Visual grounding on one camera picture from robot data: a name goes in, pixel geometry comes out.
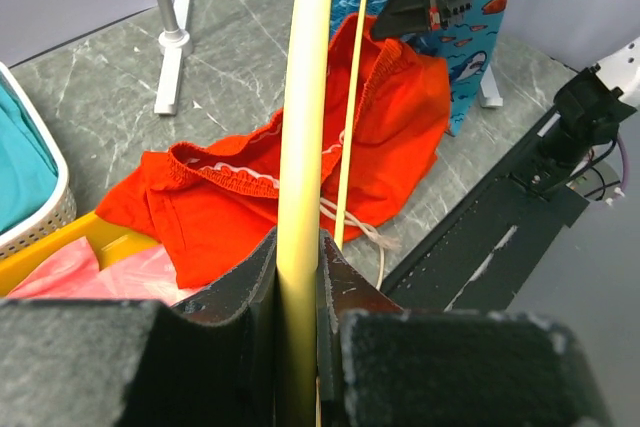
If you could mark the silver clothes rack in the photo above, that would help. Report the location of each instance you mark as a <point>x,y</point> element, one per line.
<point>176,44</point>

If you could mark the yellow hanger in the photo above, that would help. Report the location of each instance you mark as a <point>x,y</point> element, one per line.
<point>298,226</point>

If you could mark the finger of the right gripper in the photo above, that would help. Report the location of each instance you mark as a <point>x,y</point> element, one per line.
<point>401,17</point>

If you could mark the orange shorts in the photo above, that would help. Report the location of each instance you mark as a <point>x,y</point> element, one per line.
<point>211,206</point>

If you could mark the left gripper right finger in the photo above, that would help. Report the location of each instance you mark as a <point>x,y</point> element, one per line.
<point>382,365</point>

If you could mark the white perforated basket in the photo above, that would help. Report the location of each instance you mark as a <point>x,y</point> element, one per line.
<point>60,209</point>

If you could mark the pink patterned shorts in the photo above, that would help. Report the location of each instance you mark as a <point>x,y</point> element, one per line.
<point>73,273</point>

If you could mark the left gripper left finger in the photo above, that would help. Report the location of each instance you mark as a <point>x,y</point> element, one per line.
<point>206,361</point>

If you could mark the turquoise shark shorts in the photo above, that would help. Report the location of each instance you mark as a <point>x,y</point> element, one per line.
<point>467,46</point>

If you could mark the teal folded shorts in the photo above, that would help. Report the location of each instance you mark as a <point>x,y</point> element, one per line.
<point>28,172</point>

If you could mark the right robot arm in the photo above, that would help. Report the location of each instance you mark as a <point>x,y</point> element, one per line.
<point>577,33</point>

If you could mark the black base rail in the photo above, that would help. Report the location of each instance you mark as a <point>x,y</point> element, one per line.
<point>484,250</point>

